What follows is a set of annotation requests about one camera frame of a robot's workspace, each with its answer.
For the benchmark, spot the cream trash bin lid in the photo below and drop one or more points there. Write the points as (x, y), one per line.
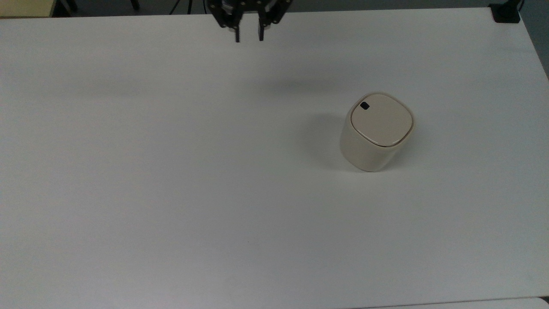
(381, 120)

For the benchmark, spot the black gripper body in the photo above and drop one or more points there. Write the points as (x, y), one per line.
(225, 10)

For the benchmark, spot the black furniture leg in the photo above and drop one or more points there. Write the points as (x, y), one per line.
(134, 4)
(70, 4)

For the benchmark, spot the thin black tripod leg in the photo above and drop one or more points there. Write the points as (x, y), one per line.
(175, 7)

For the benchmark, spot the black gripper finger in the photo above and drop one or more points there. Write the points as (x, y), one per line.
(237, 31)
(261, 30)

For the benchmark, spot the light wooden cabinet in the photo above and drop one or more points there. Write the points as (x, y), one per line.
(25, 7)

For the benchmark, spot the cream trash bin body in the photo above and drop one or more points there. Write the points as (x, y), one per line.
(364, 154)

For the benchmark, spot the black table clamp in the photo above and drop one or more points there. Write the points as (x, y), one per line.
(506, 13)

